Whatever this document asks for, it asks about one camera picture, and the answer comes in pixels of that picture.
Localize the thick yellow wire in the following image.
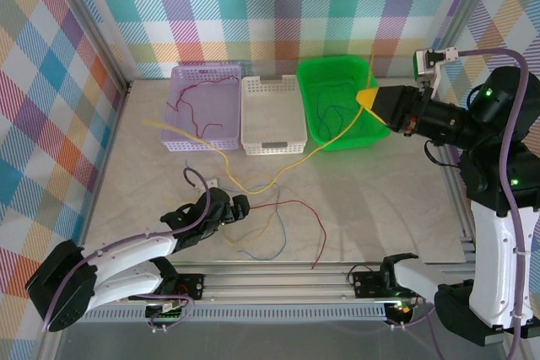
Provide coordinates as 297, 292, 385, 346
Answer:
143, 51, 377, 196

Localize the red wire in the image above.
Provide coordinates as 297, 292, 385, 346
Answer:
180, 98, 223, 140
165, 74, 240, 111
248, 198, 329, 271

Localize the green plastic basket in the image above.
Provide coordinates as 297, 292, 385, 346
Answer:
295, 54, 393, 153

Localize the white plastic basket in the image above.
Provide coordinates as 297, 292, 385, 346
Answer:
239, 74, 309, 157

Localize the purple plastic basket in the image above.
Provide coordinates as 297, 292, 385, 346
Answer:
161, 63, 245, 154

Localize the small circuit board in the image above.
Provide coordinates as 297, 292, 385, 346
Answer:
386, 298, 417, 319
145, 299, 189, 321

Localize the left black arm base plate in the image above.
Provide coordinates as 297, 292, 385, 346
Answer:
170, 274, 206, 301

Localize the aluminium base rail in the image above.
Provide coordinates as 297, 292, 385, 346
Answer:
84, 261, 473, 307

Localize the aluminium table side rail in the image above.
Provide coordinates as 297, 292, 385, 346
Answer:
35, 81, 132, 360
438, 157, 480, 264

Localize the grey slotted cable duct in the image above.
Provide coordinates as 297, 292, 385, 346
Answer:
75, 307, 389, 324

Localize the aluminium frame post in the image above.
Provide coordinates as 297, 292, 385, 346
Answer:
429, 0, 507, 56
41, 0, 132, 95

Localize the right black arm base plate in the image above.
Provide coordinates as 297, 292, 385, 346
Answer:
352, 270, 386, 298

